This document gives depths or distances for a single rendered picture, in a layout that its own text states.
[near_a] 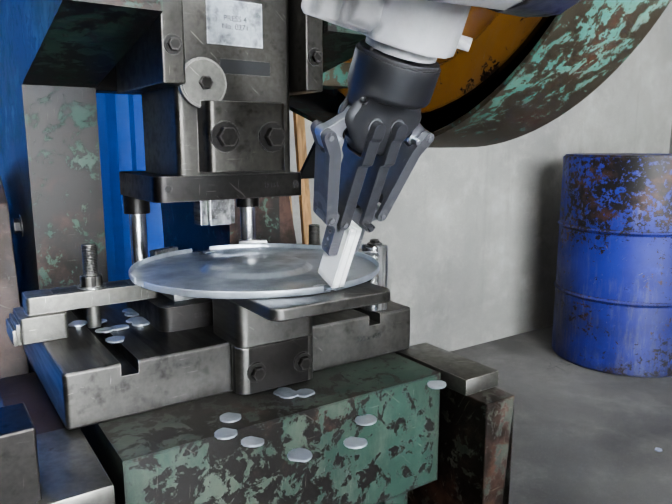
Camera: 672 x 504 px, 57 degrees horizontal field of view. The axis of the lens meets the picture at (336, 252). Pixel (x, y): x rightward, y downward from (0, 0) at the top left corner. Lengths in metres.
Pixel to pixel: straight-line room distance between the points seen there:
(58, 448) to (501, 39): 0.71
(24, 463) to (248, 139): 0.40
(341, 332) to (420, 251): 1.85
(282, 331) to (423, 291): 1.99
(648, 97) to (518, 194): 1.14
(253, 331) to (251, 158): 0.20
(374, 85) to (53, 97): 0.55
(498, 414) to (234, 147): 0.45
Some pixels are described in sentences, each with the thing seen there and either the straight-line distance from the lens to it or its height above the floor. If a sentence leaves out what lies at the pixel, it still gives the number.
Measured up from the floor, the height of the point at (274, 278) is 0.78.
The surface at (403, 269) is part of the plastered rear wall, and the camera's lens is 2.58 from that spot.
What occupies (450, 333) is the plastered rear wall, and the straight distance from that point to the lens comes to 2.85.
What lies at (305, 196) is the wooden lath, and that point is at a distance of 1.95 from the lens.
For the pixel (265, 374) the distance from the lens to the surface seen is 0.72.
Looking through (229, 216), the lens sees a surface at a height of 0.83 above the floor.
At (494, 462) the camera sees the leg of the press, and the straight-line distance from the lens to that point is 0.83.
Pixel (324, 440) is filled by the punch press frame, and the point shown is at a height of 0.60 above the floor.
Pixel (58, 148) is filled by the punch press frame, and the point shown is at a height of 0.92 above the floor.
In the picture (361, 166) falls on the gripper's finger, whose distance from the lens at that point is 0.56.
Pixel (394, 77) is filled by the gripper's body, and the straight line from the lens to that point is 0.52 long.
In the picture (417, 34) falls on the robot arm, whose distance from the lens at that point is 0.51.
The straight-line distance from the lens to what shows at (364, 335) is 0.82.
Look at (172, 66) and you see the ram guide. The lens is 0.70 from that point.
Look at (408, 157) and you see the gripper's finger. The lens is 0.59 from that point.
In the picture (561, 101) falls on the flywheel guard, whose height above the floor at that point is 0.98.
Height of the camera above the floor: 0.93
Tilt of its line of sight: 10 degrees down
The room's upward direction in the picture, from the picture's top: straight up
